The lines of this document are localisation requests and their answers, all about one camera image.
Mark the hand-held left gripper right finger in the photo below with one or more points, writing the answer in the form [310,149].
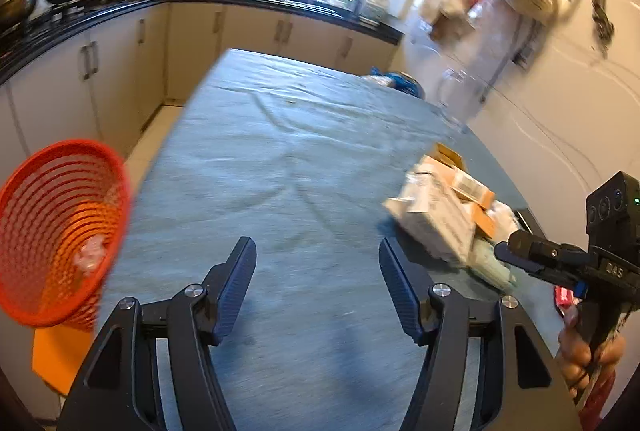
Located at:
[400,291]

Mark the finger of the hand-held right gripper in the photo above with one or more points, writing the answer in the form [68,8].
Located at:
[530,265]
[540,248]

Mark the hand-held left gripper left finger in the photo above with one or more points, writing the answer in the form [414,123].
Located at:
[237,283]

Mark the pale green packet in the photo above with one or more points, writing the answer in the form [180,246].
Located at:
[492,263]

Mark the white tissue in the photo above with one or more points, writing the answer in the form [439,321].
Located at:
[504,221]

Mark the white red label medicine box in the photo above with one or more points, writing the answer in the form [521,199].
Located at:
[435,216]

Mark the barcode labelled cardboard box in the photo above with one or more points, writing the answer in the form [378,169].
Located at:
[470,188]

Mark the red mesh basket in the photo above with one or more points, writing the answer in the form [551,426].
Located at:
[45,211]

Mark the person's right forearm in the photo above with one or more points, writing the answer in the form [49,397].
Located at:
[602,396]

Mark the person's right hand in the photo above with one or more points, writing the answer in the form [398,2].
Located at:
[575,356]

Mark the red snack packet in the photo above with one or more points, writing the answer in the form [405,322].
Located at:
[564,298]

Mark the crumpled clear plastic wrapper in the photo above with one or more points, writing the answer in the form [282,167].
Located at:
[92,253]

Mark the orange plastic stool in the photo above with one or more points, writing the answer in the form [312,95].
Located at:
[57,356]

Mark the blue plastic bag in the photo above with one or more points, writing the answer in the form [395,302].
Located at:
[400,83]

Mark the beige kitchen base cabinets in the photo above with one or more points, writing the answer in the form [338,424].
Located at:
[115,61]

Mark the pale green container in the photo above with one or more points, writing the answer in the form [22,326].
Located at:
[372,8]

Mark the black kitchen countertop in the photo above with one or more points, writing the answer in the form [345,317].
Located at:
[125,8]

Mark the black gas stove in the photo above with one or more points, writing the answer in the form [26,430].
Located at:
[55,15]

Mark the steel pot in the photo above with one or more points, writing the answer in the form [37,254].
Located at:
[17,1]

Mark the wall socket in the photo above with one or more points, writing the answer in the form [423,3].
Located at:
[523,56]

